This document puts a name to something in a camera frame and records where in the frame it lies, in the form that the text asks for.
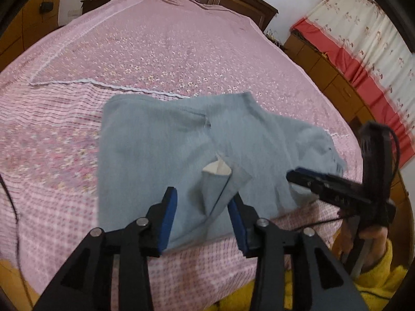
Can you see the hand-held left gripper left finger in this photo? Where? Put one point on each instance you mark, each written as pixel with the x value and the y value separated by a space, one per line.
pixel 170 213

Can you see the orange wooden wardrobe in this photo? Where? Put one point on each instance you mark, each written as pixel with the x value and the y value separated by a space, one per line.
pixel 32 29

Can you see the pink floral bedspread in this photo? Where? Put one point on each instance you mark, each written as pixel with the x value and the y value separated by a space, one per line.
pixel 162 55

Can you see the grey pants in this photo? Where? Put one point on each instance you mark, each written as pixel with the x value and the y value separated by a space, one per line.
pixel 155 149

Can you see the person's yellow garment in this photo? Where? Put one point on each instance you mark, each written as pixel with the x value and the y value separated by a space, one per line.
pixel 236 298

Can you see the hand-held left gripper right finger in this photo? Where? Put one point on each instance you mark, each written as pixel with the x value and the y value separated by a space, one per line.
pixel 235 226

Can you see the orange wooden cabinet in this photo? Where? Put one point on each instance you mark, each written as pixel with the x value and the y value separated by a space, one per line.
pixel 327 74

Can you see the person's right hand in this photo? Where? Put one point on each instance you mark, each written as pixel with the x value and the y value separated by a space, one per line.
pixel 376 238

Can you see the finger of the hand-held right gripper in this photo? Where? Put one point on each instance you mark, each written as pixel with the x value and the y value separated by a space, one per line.
pixel 304 170
pixel 337 191

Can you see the red and white curtain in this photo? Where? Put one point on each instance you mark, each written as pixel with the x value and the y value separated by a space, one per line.
pixel 356 39

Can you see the person's right forearm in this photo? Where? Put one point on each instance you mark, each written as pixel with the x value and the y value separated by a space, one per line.
pixel 385 275

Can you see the white wall socket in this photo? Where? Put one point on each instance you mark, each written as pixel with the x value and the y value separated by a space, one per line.
pixel 72 14

